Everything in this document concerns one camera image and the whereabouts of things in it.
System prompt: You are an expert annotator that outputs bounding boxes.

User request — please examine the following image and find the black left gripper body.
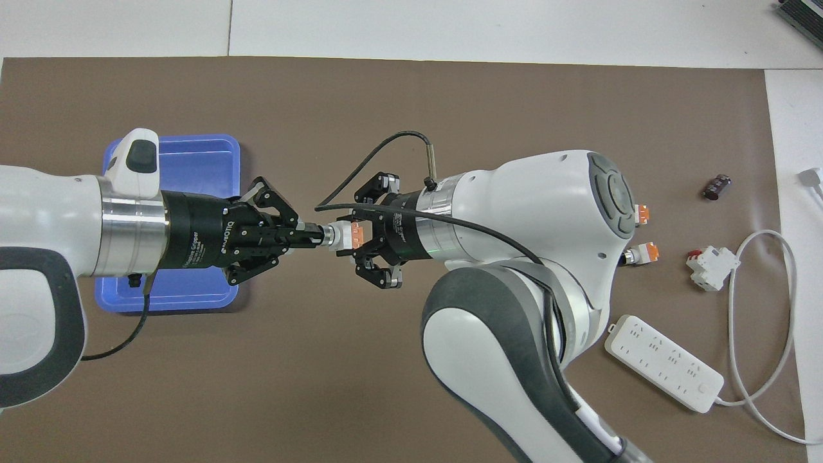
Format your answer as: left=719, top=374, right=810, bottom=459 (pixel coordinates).
left=161, top=192, right=259, bottom=271

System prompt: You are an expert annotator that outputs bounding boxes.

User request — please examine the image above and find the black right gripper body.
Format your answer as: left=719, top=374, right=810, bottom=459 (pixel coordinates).
left=373, top=192, right=433, bottom=266

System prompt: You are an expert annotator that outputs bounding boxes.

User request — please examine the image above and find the blue plastic tray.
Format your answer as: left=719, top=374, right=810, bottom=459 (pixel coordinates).
left=95, top=134, right=241, bottom=314

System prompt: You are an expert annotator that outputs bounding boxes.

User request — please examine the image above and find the brown table mat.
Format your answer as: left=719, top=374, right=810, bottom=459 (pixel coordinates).
left=0, top=57, right=808, bottom=463

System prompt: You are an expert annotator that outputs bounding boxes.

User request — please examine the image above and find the white power strip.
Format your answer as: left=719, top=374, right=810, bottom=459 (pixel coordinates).
left=604, top=314, right=725, bottom=413

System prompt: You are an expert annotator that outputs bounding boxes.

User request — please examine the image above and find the white circuit breaker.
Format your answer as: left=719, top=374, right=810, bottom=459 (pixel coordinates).
left=685, top=246, right=740, bottom=292

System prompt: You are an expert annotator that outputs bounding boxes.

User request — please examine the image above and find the small black cylindrical part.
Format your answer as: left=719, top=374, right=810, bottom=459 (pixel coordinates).
left=701, top=174, right=733, bottom=201

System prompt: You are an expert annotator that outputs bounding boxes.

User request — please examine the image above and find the grey ribbed device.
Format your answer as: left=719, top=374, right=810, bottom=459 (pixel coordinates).
left=775, top=0, right=823, bottom=33

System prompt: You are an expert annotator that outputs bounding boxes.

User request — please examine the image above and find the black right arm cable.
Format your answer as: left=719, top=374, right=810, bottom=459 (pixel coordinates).
left=314, top=131, right=561, bottom=303

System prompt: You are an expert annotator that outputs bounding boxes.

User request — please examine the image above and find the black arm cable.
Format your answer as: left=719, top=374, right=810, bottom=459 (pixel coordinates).
left=314, top=131, right=561, bottom=303
left=82, top=273, right=152, bottom=361

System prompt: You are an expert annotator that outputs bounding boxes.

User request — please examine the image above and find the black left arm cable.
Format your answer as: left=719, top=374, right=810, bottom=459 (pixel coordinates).
left=82, top=273, right=152, bottom=361

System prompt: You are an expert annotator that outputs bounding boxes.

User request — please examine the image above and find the white power cable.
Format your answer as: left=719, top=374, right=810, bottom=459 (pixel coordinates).
left=715, top=230, right=823, bottom=446

